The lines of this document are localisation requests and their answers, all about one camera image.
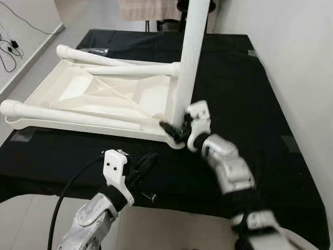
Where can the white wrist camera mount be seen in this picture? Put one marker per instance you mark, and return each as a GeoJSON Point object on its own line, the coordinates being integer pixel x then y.
{"type": "Point", "coordinates": [114, 169]}
{"type": "Point", "coordinates": [199, 117]}

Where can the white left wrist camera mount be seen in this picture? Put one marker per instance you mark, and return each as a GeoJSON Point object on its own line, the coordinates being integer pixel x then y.
{"type": "Point", "coordinates": [114, 169]}

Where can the white plastic table top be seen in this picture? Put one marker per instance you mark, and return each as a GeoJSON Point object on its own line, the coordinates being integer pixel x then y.
{"type": "Point", "coordinates": [78, 88]}

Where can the grey tape piece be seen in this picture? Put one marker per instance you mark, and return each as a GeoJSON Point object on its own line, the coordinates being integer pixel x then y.
{"type": "Point", "coordinates": [252, 53]}
{"type": "Point", "coordinates": [290, 144]}

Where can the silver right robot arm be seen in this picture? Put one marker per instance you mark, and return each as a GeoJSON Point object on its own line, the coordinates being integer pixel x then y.
{"type": "Point", "coordinates": [229, 166]}

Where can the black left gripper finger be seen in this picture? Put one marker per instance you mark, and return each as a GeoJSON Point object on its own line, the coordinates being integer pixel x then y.
{"type": "Point", "coordinates": [141, 160]}
{"type": "Point", "coordinates": [152, 162]}

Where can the beige striped cloth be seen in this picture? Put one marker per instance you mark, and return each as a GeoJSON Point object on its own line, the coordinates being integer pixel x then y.
{"type": "Point", "coordinates": [148, 9]}

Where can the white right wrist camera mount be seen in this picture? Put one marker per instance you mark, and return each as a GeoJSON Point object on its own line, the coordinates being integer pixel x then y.
{"type": "Point", "coordinates": [199, 117]}

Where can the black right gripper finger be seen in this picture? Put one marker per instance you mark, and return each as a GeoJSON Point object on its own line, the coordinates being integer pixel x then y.
{"type": "Point", "coordinates": [168, 129]}

